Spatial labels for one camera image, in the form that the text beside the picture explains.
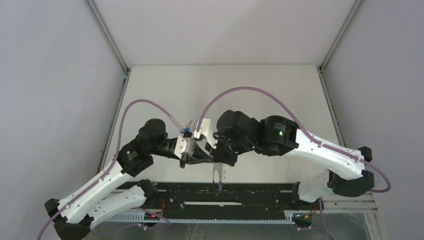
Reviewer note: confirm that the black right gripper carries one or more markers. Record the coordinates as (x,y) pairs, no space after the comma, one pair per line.
(217,154)

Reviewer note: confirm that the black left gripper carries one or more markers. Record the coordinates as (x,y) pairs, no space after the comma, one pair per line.
(198,156)

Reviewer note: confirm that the silver key with blue head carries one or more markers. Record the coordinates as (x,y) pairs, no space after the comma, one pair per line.
(188,126)

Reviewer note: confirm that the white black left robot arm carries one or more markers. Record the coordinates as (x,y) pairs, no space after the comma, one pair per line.
(75,216)

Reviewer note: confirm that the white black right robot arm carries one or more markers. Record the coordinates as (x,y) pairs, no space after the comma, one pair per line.
(345,174)

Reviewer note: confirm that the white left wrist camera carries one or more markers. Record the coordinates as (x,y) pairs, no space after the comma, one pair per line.
(184,145)

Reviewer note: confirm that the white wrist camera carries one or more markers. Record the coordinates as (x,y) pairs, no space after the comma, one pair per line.
(205,129)
(184,145)

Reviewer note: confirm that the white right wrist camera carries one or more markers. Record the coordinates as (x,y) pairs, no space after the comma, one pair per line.
(205,129)

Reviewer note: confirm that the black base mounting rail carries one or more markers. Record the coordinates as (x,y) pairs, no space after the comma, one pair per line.
(245,202)

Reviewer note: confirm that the aluminium frame rail right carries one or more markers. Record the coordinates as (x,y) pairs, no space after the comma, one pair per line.
(326,71)

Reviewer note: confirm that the aluminium frame rail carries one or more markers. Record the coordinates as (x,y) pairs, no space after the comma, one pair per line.
(115,70)
(326,71)

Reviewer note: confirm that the aluminium frame rail left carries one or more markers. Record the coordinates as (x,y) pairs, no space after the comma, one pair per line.
(115,70)

